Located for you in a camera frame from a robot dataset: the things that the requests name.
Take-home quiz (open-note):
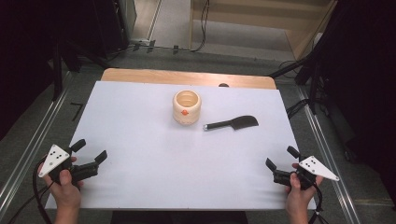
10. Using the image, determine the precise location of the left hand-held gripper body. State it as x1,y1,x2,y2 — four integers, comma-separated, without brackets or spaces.
38,144,101,185

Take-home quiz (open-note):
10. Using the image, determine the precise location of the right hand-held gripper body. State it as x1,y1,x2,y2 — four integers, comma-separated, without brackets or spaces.
273,155,340,191

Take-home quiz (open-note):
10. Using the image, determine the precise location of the cream cup with orange mark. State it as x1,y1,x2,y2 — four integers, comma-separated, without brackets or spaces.
172,89,203,126

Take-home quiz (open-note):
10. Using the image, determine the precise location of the person's right hand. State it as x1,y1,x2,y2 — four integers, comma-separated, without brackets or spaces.
285,162,325,215

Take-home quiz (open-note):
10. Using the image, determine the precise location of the person's left hand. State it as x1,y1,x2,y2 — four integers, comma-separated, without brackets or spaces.
36,156,85,211

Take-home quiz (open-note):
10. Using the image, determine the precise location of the white board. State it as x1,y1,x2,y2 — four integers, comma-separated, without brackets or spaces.
45,80,318,211

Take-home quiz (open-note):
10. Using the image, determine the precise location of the black metal stand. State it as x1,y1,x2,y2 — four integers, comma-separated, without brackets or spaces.
50,38,110,102
267,50,326,116

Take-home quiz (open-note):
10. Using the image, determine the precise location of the wooden table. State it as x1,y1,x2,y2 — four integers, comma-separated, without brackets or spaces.
101,68,277,91

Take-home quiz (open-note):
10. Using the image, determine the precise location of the grey cabinet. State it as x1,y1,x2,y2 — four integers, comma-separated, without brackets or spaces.
117,0,138,42

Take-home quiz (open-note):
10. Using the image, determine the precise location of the aluminium floor rail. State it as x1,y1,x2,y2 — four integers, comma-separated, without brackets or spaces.
0,70,75,216
296,85,362,224

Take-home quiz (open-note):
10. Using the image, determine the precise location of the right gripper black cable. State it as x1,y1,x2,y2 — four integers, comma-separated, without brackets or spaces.
307,183,330,224

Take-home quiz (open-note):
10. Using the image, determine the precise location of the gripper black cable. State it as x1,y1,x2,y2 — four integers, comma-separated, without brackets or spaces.
307,183,330,224
7,158,55,224

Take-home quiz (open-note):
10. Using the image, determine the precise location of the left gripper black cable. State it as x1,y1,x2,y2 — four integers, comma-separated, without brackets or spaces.
7,158,55,224

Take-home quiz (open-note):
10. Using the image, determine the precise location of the black hanging cable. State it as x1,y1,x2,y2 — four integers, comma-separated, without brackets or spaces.
190,0,210,53

